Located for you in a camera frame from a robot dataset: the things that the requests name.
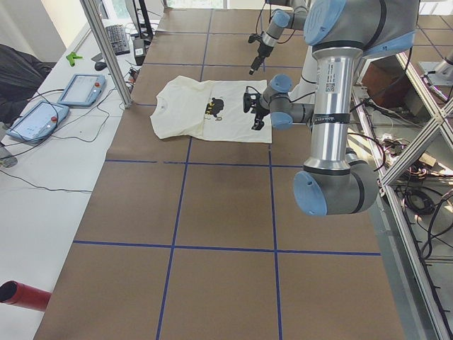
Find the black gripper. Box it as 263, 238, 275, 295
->
251, 106, 270, 130
249, 44, 272, 75

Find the cream long-sleeve cat shirt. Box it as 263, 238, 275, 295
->
150, 76, 272, 144

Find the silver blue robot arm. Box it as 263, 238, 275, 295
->
248, 0, 309, 75
243, 1, 420, 216

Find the black power adapter brick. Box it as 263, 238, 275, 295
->
133, 38, 147, 66

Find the black computer keyboard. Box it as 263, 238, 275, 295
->
105, 25, 130, 55

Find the black computer mouse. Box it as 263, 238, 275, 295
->
94, 61, 107, 72

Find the blue teach pendant far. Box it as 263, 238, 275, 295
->
57, 74, 106, 107

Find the blue teach pendant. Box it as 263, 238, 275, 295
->
57, 74, 106, 107
6, 101, 69, 143

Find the green plastic clamp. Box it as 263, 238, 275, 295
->
66, 51, 83, 67

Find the blue teach pendant near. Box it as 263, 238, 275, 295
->
6, 101, 69, 143

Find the black cloth bag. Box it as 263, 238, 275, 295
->
1, 44, 52, 125

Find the red cardboard tube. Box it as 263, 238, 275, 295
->
1, 280, 52, 312

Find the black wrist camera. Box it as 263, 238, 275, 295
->
243, 92, 261, 113
248, 32, 263, 44

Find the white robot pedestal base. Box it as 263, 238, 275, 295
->
278, 45, 319, 126

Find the grey aluminium frame post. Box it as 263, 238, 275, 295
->
80, 0, 132, 108

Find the aluminium truss frame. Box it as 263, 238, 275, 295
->
352, 46, 452, 339

